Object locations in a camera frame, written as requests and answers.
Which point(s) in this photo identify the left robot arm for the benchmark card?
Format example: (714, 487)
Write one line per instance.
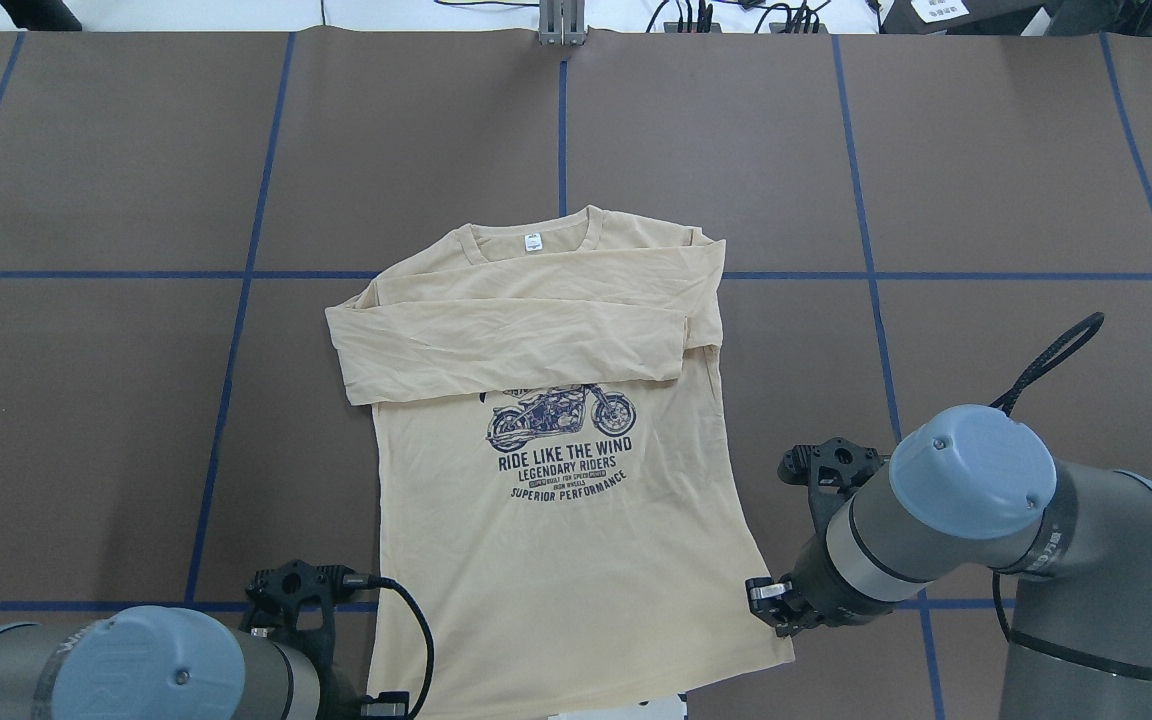
(158, 662)

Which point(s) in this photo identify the aluminium frame post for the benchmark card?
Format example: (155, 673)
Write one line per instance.
(562, 23)

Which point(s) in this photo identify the yellow long sleeve shirt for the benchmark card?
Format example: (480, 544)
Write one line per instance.
(555, 483)

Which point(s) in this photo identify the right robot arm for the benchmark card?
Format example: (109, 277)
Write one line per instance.
(974, 487)

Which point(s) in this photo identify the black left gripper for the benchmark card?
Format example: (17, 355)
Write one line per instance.
(343, 692)

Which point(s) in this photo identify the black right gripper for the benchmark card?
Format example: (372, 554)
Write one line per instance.
(810, 583)

